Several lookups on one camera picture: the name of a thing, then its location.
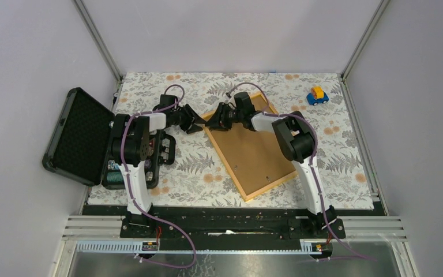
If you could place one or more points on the floral patterned table mat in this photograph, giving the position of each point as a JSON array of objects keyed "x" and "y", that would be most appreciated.
[{"x": 198, "y": 178}]

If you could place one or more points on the yellow blue toy car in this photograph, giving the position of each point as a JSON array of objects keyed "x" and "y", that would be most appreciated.
[{"x": 317, "y": 96}]

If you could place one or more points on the left aluminium corner post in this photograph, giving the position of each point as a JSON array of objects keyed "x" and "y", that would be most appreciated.
[{"x": 98, "y": 39}]

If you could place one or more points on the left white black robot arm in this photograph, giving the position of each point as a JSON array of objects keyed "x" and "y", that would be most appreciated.
[{"x": 129, "y": 145}]

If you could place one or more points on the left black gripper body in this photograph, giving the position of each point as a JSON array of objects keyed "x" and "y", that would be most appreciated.
[{"x": 182, "y": 118}]

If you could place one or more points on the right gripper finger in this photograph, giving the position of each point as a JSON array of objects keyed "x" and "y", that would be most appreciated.
[
  {"x": 221, "y": 110},
  {"x": 223, "y": 123}
]

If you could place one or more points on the aluminium corner post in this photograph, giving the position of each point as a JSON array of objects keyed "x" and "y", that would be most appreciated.
[
  {"x": 375, "y": 19},
  {"x": 98, "y": 39}
]

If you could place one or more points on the right aluminium corner post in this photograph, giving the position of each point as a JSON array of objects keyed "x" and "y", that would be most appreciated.
[{"x": 375, "y": 19}]

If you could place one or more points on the black poker chip case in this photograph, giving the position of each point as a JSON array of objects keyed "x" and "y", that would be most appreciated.
[{"x": 78, "y": 149}]

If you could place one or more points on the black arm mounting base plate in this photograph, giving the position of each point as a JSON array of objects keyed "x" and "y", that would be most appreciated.
[{"x": 224, "y": 228}]

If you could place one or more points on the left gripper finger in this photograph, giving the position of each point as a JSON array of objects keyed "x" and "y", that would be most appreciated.
[
  {"x": 193, "y": 128},
  {"x": 192, "y": 116}
]

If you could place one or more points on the brown cardboard backing board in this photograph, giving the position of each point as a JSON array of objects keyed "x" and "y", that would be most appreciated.
[{"x": 248, "y": 153}]

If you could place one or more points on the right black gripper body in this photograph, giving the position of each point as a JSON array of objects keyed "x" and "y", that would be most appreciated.
[{"x": 236, "y": 115}]

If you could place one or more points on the aluminium rail front frame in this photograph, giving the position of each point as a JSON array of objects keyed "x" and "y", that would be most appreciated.
[{"x": 107, "y": 234}]

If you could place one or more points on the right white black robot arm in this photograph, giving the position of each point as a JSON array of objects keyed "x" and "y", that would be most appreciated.
[{"x": 297, "y": 141}]

